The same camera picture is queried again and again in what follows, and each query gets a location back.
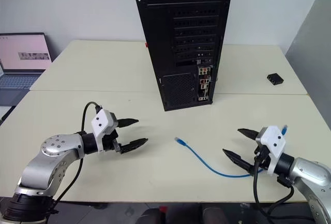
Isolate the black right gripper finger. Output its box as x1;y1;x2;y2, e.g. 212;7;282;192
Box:
222;148;253;176
237;128;260;141

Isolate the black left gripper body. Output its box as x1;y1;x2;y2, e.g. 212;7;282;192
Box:
102;129;123;155

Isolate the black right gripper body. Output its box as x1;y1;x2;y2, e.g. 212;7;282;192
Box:
247;142;272;176

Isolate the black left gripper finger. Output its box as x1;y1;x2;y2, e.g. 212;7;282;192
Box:
120;137;149;155
117;117;140;128

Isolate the small black box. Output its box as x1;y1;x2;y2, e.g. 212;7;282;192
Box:
267;72;285;86

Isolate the grey partition panel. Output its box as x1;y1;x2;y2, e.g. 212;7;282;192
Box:
284;0;331;138

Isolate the black computer tower case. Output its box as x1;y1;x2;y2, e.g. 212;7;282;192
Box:
129;0;235;112

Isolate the open grey laptop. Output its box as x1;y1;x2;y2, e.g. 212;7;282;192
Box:
0;33;53;106

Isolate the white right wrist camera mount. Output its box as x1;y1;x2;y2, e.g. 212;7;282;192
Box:
255;125;287;176

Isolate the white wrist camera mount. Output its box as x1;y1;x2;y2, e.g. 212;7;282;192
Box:
255;125;287;176
91;109;119;154

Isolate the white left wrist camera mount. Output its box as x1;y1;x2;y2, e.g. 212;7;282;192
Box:
91;109;119;154

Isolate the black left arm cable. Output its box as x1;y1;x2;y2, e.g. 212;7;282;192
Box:
50;101;104;209

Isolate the blue ethernet cable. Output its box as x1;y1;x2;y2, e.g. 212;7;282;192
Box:
174;124;289;178

